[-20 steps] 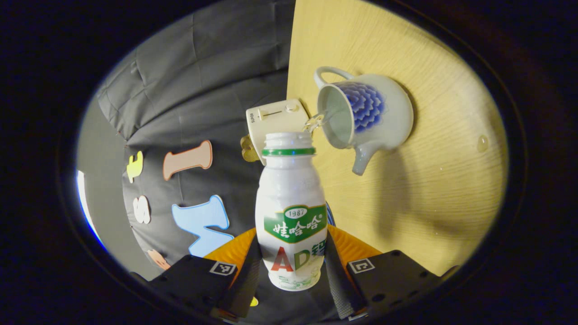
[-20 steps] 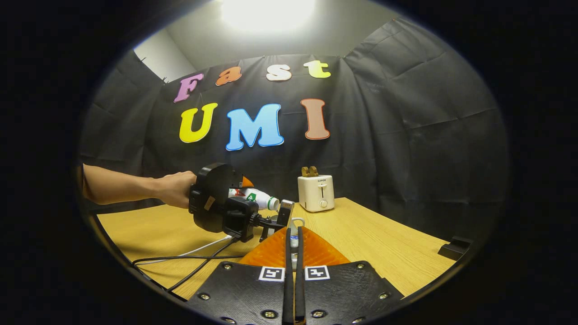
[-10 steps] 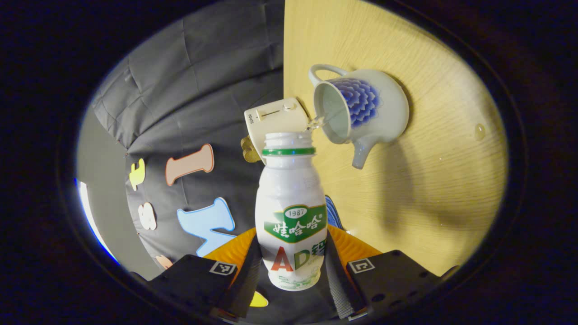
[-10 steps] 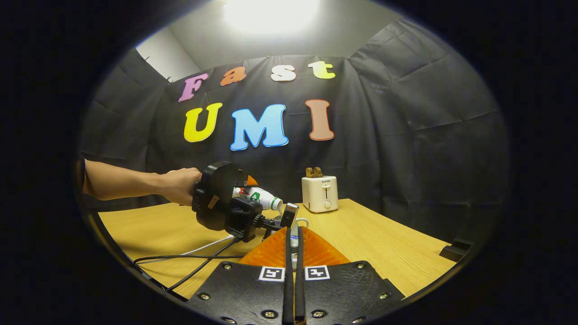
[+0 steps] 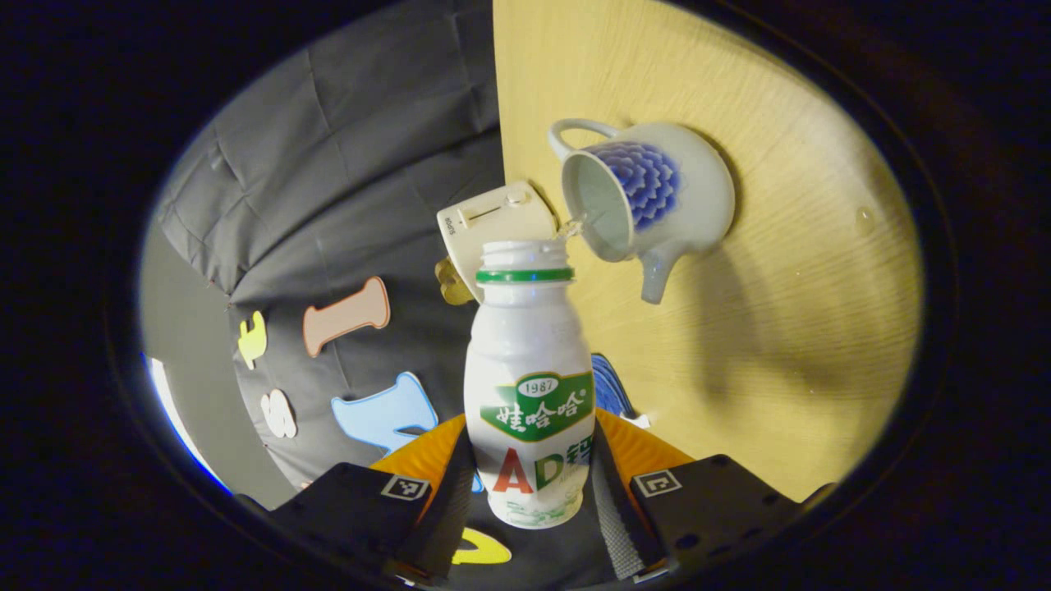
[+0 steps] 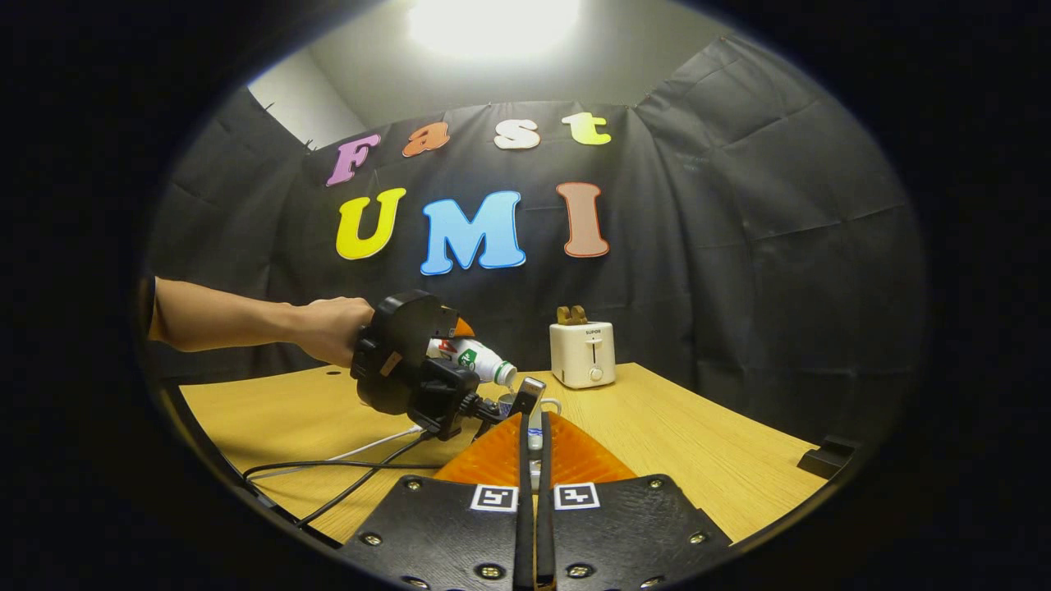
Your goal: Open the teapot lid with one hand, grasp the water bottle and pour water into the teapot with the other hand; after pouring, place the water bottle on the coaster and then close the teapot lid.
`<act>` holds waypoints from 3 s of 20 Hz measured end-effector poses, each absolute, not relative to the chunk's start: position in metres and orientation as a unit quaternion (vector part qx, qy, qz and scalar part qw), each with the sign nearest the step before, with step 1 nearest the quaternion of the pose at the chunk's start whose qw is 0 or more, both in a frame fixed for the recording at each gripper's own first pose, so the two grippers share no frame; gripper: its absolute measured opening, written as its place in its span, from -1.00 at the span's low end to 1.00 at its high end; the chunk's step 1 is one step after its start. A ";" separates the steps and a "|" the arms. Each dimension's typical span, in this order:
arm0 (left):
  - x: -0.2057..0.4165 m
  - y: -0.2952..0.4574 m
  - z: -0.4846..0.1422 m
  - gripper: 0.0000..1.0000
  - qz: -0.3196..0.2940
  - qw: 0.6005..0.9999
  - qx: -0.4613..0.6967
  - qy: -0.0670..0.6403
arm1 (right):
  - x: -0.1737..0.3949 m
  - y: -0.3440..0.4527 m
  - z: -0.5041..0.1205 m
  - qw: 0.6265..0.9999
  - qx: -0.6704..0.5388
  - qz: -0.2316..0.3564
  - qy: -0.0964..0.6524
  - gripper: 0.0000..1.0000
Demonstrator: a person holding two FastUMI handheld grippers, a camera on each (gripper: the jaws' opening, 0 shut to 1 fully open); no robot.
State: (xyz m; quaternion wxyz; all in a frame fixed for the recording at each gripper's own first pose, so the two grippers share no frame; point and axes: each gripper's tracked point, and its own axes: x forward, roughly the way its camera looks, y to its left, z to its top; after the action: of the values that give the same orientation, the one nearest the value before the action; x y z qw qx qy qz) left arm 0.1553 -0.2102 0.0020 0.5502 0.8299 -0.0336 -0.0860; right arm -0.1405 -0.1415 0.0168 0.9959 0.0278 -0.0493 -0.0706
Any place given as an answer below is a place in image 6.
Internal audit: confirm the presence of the black cable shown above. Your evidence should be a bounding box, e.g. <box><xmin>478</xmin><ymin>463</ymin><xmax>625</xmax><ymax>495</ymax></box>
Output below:
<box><xmin>294</xmin><ymin>431</ymin><xmax>436</xmax><ymax>528</ymax></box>
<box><xmin>242</xmin><ymin>459</ymin><xmax>448</xmax><ymax>482</ymax></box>

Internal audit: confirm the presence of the black backdrop cloth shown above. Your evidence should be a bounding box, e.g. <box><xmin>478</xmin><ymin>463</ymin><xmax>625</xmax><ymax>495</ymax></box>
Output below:
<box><xmin>144</xmin><ymin>33</ymin><xmax>929</xmax><ymax>444</ymax></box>

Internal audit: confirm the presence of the black plastic block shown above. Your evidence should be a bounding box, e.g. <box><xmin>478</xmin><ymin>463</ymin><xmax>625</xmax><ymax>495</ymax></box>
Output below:
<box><xmin>796</xmin><ymin>435</ymin><xmax>863</xmax><ymax>481</ymax></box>

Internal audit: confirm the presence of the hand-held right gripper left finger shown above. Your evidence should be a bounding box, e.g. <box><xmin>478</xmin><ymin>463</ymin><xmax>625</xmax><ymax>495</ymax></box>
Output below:
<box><xmin>337</xmin><ymin>410</ymin><xmax>535</xmax><ymax>591</ymax></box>

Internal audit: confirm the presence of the white green water bottle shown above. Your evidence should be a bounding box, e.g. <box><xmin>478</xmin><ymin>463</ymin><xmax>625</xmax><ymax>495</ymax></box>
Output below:
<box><xmin>425</xmin><ymin>335</ymin><xmax>519</xmax><ymax>387</ymax></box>

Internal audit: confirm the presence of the white cable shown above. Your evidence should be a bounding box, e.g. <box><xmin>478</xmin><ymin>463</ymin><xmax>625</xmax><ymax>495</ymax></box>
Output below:
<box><xmin>245</xmin><ymin>424</ymin><xmax>426</xmax><ymax>482</ymax></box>

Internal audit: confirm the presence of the cream white toaster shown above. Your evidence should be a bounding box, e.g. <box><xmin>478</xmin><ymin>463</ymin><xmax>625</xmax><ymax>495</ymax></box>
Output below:
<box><xmin>549</xmin><ymin>320</ymin><xmax>617</xmax><ymax>390</ymax></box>

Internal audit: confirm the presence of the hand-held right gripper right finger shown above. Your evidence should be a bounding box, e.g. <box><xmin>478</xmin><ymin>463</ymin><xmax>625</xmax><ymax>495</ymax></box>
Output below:
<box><xmin>535</xmin><ymin>410</ymin><xmax>733</xmax><ymax>591</ymax></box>

